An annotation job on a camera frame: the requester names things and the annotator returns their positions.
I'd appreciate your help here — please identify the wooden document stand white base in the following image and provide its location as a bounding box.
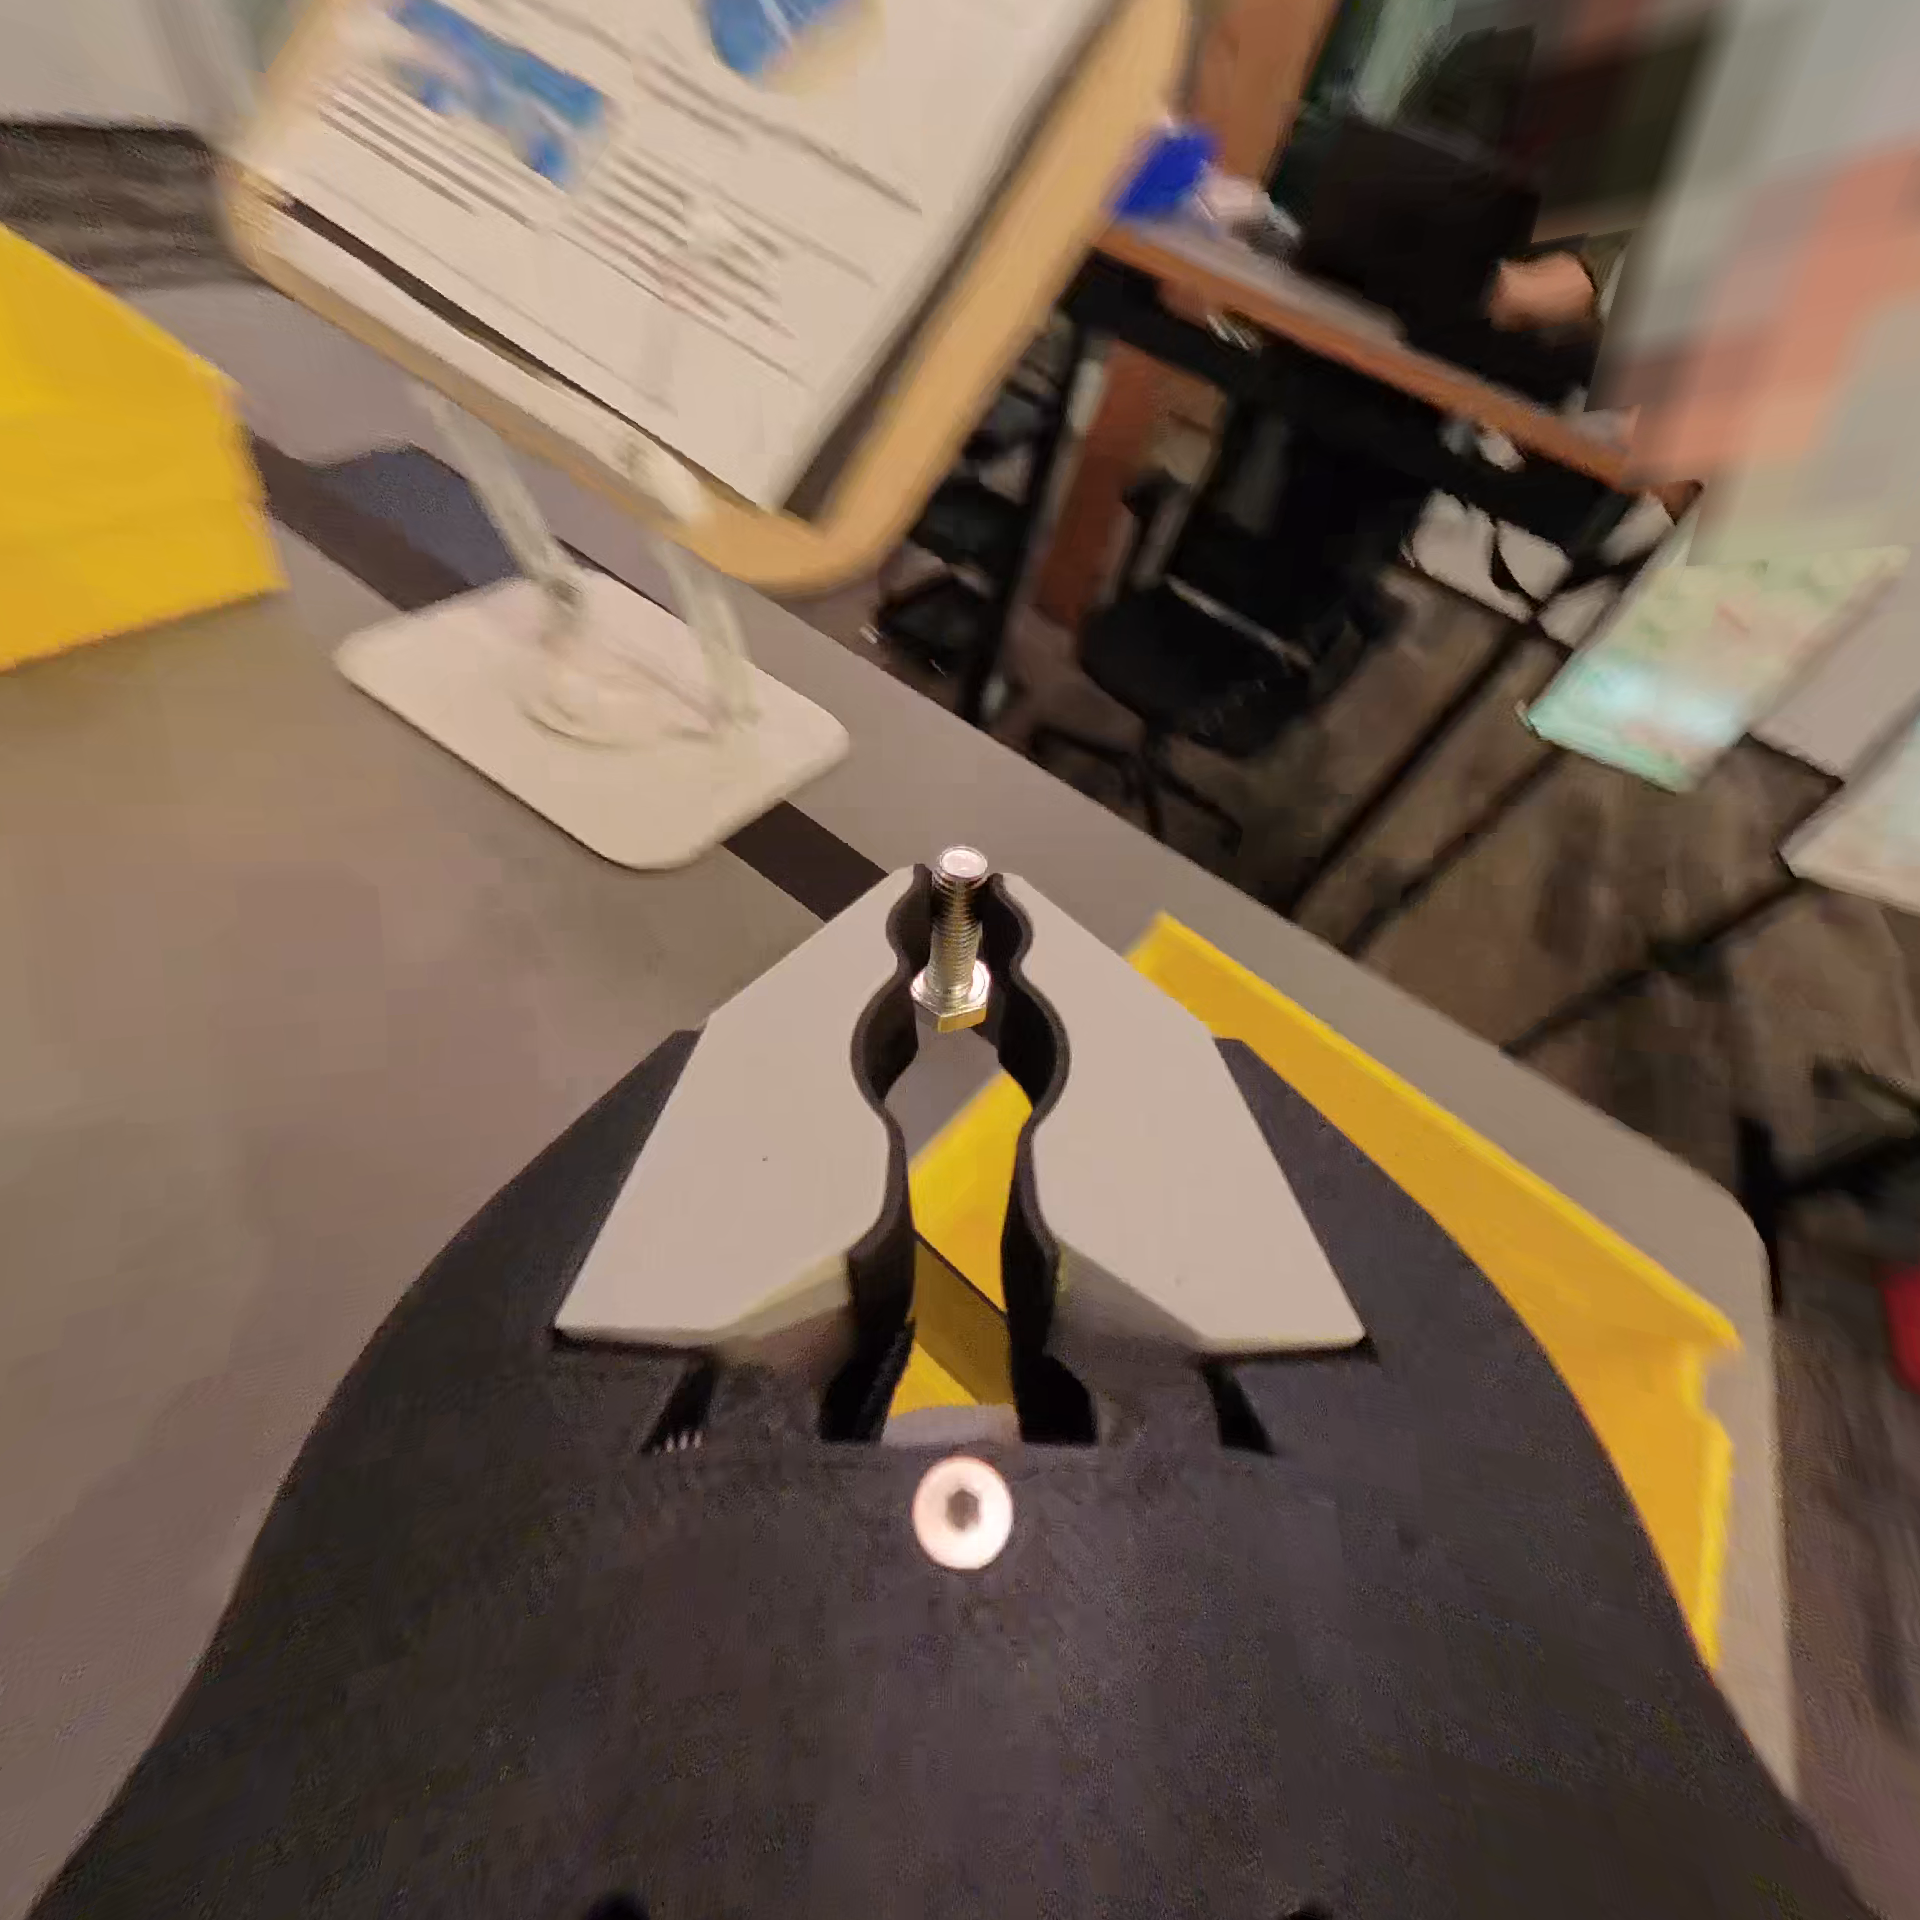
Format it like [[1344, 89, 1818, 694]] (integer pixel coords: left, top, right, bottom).
[[215, 0, 1202, 878]]

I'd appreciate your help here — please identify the printed instruction sheet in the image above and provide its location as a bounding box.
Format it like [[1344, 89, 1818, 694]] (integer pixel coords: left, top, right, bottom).
[[255, 0, 1125, 508]]

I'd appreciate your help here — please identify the silver hex bolt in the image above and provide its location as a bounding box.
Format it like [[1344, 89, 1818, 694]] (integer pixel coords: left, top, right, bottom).
[[928, 847, 999, 1038]]

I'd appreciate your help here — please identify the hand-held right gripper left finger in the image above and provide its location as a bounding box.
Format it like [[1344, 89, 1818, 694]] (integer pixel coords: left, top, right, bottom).
[[557, 868, 917, 1426]]

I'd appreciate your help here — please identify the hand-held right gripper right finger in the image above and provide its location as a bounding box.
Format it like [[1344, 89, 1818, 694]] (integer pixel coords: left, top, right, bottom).
[[1001, 878, 1364, 1426]]

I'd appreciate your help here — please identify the yellow plastic bin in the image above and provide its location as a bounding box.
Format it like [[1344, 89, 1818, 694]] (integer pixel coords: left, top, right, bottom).
[[0, 227, 287, 680], [890, 916, 1742, 1673]]

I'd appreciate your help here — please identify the black office chair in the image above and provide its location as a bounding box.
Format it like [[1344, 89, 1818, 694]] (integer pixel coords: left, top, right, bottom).
[[1036, 407, 1411, 844]]

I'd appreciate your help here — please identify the background wooden desk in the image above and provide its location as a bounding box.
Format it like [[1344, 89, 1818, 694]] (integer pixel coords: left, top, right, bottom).
[[1021, 211, 1698, 898]]

